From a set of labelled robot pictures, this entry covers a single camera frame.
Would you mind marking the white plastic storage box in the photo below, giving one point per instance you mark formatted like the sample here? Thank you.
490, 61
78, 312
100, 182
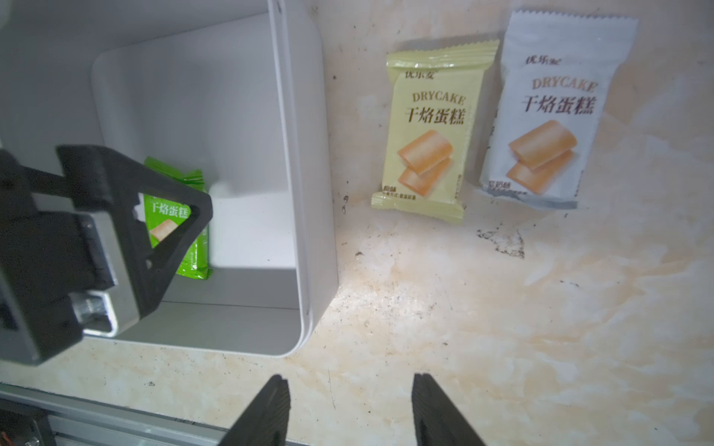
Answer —
234, 89

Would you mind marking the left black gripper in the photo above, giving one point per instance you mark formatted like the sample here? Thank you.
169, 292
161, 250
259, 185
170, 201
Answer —
66, 275

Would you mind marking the white cookie packet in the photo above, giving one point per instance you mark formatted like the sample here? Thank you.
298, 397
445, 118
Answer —
556, 71

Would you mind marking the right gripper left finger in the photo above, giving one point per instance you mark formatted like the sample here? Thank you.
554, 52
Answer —
265, 420

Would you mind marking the green packet beneath yellow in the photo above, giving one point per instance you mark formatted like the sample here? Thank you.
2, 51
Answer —
163, 216

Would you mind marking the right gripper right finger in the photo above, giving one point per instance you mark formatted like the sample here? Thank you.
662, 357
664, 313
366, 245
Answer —
437, 420

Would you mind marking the beige cookie packet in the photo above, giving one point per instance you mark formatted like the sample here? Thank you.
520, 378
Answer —
436, 94

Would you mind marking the aluminium front rail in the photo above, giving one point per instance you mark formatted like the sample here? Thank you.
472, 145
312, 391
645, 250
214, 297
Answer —
33, 417

